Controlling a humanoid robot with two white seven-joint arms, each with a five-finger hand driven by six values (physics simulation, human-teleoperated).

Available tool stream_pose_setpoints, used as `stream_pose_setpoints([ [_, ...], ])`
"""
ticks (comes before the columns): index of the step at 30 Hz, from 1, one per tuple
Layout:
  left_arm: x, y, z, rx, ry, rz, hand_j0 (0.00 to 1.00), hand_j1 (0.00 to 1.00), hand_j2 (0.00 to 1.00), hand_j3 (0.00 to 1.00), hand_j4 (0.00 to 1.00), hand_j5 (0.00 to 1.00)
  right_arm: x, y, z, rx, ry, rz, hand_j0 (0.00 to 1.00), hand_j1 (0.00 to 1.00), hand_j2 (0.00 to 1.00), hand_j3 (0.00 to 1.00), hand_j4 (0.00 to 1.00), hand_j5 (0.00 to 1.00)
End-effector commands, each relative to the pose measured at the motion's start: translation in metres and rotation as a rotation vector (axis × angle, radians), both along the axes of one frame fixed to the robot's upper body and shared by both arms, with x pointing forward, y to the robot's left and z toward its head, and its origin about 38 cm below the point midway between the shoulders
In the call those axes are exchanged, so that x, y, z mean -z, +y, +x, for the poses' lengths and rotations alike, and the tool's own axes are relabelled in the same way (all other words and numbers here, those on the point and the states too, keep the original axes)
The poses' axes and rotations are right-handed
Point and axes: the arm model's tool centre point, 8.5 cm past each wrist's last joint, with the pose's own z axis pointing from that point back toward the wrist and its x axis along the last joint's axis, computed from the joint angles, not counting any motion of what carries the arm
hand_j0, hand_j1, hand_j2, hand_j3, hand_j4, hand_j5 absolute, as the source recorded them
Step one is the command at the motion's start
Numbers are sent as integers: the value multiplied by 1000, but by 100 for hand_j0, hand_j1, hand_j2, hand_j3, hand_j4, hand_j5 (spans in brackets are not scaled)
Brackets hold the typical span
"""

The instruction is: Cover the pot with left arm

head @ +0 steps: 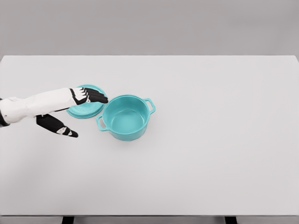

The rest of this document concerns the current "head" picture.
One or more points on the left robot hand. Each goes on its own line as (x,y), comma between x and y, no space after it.
(56,99)

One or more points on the teal pot lid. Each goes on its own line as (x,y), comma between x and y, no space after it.
(86,110)

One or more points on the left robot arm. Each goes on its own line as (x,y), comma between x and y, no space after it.
(14,108)

